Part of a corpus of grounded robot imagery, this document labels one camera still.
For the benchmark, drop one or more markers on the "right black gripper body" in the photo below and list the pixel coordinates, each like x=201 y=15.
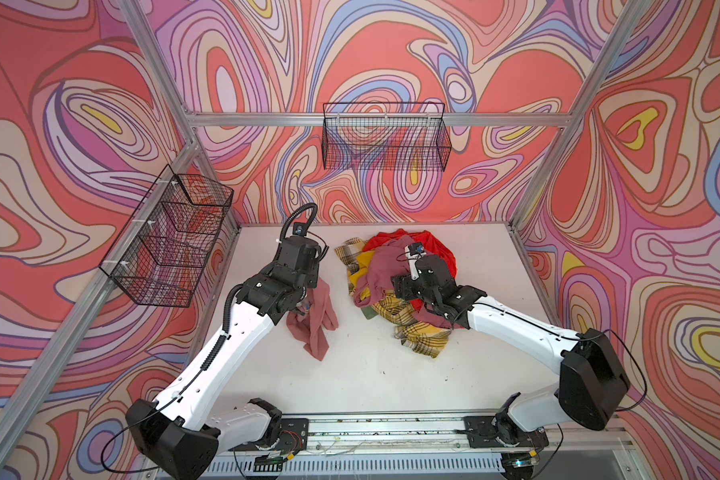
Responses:
x=413 y=289

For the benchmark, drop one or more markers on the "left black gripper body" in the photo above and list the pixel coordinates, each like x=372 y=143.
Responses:
x=312 y=279

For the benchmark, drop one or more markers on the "small mauve cloth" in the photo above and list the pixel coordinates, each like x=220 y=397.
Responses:
x=313 y=317

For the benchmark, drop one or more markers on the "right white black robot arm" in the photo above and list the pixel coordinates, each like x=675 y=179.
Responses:
x=592 y=381

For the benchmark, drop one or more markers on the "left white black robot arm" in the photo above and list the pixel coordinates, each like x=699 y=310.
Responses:
x=176 y=430

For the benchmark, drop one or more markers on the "red cloth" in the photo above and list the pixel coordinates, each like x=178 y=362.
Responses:
x=388 y=260

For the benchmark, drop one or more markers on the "yellow plaid cloth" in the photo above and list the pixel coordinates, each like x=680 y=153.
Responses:
x=419 y=336

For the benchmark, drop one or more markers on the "large mauve cloth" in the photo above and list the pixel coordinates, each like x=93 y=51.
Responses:
x=383 y=258

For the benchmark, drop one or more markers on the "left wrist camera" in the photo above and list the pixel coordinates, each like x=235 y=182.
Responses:
x=300 y=229

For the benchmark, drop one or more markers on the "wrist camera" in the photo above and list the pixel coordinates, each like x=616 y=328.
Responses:
x=416 y=249
x=300 y=229

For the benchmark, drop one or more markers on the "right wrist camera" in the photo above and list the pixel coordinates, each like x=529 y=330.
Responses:
x=416 y=249

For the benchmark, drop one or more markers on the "black wire basket on back wall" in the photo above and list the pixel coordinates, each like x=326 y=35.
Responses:
x=387 y=136

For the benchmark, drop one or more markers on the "black wire basket on wall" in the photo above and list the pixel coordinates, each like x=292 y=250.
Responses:
x=387 y=136
x=176 y=226

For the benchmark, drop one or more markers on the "black wire basket on left wall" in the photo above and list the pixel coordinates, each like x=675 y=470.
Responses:
x=176 y=226

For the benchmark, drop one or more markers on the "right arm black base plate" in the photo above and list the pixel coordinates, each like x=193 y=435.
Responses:
x=487 y=432

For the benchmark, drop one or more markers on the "aluminium mounting rail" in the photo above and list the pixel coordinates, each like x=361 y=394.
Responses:
x=431 y=445

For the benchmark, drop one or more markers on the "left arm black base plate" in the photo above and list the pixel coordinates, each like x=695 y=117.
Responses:
x=293 y=438

